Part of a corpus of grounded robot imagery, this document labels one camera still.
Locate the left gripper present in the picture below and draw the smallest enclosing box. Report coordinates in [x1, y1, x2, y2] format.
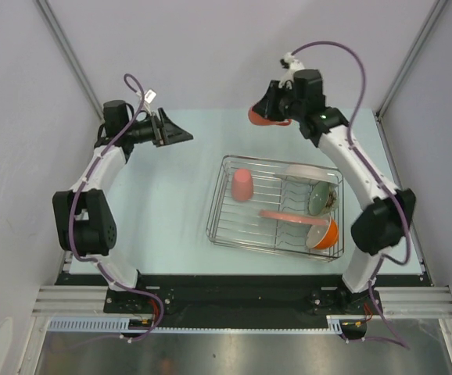
[125, 109, 193, 148]

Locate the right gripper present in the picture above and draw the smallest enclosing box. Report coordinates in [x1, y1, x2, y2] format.
[254, 80, 306, 122]

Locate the orange white mug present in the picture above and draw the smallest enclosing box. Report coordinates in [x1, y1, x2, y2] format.
[248, 102, 292, 127]

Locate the white grey-rimmed deep plate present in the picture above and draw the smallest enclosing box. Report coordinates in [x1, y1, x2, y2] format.
[280, 164, 339, 185]

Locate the pink plastic cup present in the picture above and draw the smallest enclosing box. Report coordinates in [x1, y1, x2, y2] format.
[231, 169, 253, 202]

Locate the green floral bowl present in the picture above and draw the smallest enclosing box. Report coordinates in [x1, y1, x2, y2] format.
[308, 181, 339, 216]

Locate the metal wire dish rack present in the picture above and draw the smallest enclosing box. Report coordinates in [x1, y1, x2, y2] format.
[206, 155, 345, 262]

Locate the pink cream floral plate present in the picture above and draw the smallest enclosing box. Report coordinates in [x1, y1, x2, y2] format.
[259, 209, 328, 226]

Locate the orange white bowl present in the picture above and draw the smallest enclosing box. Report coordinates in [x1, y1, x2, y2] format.
[306, 218, 339, 250]

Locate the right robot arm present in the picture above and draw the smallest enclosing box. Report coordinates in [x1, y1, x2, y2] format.
[248, 66, 416, 313]

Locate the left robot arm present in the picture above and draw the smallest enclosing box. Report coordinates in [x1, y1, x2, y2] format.
[52, 100, 193, 313]

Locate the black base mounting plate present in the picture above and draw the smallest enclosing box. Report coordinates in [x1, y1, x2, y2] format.
[55, 271, 433, 340]

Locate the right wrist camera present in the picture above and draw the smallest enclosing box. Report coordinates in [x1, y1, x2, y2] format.
[278, 52, 305, 88]

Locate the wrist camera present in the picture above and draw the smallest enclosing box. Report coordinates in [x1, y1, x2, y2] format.
[278, 52, 305, 88]
[143, 89, 157, 114]

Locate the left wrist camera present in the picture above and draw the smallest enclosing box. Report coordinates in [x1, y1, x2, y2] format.
[143, 89, 157, 114]

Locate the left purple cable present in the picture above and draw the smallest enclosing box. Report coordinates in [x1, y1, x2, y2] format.
[49, 73, 166, 351]

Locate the purple cable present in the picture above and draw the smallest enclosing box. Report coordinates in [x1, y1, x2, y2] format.
[49, 73, 166, 351]
[290, 40, 413, 349]

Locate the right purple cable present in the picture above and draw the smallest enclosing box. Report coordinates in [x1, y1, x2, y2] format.
[290, 40, 413, 349]

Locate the left aluminium frame post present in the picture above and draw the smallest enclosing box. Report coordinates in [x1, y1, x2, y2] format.
[34, 0, 102, 120]

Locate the aluminium frame post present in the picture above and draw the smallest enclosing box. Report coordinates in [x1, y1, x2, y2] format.
[375, 0, 450, 121]
[34, 0, 102, 120]

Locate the right aluminium frame post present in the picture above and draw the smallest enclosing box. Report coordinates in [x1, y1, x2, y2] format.
[375, 0, 450, 121]

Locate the aluminium front rail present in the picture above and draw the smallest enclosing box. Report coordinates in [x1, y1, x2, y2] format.
[32, 286, 452, 319]

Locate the white slotted cable duct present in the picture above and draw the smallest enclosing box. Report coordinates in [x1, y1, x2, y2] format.
[48, 317, 342, 335]

